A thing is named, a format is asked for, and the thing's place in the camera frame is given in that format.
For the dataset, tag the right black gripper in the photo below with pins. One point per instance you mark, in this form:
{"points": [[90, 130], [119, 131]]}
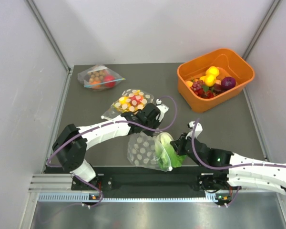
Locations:
{"points": [[179, 144]]}

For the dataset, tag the fake green lettuce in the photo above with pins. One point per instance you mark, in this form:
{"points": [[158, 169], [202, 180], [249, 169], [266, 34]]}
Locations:
{"points": [[164, 151]]}

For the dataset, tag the polka dot bag with vegetables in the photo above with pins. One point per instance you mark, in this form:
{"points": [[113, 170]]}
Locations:
{"points": [[141, 151]]}

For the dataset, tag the polka dot bag with fruit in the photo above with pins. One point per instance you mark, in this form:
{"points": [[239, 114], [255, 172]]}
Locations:
{"points": [[130, 100]]}

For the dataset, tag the fake red onion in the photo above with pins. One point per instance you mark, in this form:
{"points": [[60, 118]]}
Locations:
{"points": [[228, 83]]}

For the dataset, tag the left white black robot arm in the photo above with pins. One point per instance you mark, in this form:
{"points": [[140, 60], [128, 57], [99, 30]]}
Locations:
{"points": [[73, 142]]}

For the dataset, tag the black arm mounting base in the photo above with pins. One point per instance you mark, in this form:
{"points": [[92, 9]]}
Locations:
{"points": [[138, 181]]}

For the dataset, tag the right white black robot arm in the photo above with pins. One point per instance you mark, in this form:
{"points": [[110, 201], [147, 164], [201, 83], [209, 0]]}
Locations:
{"points": [[232, 168]]}

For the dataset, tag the fake red strawberries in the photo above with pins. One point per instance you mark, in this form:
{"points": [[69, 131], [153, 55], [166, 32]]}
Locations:
{"points": [[204, 94]]}

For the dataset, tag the small orange fake fruit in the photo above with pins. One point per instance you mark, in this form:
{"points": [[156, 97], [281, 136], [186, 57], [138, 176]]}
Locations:
{"points": [[189, 84]]}

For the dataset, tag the fake purple grapes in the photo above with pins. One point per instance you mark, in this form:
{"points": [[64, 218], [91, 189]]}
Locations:
{"points": [[197, 86]]}

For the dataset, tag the fake meat slice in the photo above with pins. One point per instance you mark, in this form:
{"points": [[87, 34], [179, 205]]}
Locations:
{"points": [[217, 87]]}

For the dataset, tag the yellow fake lemon lower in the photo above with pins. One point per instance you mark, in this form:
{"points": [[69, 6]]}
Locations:
{"points": [[209, 80]]}

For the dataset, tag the yellow fake lemon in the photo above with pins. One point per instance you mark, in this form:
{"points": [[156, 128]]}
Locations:
{"points": [[209, 80], [213, 71]]}

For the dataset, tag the yellow fake lemon upper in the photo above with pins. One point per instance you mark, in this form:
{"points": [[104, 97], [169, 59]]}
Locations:
{"points": [[213, 71]]}

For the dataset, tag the clear bag with nuts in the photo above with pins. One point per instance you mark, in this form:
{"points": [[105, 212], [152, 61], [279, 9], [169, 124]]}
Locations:
{"points": [[99, 77]]}

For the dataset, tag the orange plastic bin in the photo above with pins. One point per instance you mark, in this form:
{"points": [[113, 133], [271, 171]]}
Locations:
{"points": [[229, 63]]}

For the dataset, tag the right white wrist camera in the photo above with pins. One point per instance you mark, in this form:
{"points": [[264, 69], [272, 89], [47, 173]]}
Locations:
{"points": [[194, 128]]}

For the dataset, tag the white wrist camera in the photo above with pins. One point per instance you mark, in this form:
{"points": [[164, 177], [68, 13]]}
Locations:
{"points": [[163, 109], [194, 128]]}

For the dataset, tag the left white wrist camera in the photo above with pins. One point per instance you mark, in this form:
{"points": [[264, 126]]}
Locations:
{"points": [[163, 109]]}

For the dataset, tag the grey slotted cable duct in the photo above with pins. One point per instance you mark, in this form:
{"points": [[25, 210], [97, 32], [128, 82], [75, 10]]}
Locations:
{"points": [[90, 198]]}

